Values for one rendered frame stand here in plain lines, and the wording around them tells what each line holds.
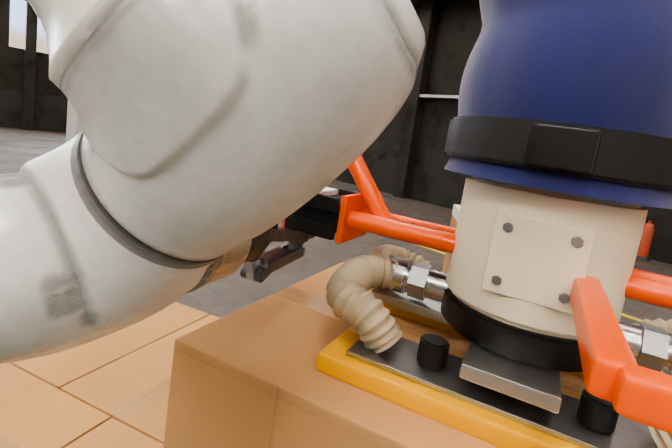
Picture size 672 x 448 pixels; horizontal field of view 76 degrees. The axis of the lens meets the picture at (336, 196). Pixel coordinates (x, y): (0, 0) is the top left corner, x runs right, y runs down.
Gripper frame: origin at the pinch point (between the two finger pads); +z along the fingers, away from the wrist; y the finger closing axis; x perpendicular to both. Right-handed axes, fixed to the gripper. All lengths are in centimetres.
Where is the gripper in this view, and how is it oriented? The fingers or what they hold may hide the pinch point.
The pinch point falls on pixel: (316, 207)
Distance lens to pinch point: 57.1
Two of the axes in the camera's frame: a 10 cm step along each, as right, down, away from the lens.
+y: -1.4, 9.8, 1.3
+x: 9.1, 1.8, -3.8
